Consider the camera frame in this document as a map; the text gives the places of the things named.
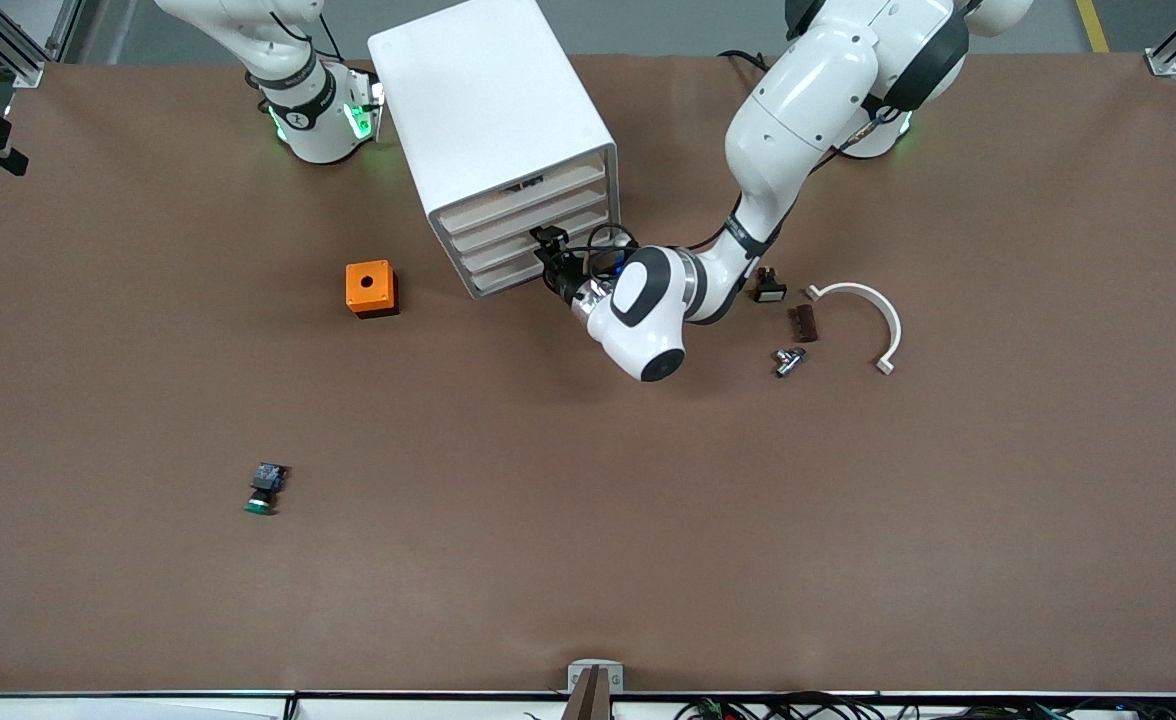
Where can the grey metal bracket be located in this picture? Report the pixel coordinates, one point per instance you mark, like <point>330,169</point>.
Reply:
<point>576,672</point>

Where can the dark brown bar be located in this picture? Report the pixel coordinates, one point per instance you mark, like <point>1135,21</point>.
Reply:
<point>593,700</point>

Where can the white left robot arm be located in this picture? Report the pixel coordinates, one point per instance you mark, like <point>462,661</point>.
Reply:
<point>808,110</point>

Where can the white curved plastic clip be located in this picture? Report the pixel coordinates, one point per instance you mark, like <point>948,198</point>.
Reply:
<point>853,289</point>

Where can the black button with white face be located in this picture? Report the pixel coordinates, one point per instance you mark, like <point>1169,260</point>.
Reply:
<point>770,292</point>

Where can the brown terminal block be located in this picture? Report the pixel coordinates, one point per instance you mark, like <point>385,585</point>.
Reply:
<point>804,324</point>

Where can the orange button box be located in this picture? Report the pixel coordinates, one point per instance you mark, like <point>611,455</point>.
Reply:
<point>356,295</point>

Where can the silver metal fitting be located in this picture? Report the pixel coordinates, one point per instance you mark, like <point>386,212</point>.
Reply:
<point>788,362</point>

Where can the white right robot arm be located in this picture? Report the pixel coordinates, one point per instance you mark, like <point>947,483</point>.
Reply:
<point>318,130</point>

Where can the green push button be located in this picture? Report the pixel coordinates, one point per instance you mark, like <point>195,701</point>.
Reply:
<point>266,483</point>

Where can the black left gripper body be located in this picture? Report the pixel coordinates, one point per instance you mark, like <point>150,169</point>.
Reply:
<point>566,277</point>

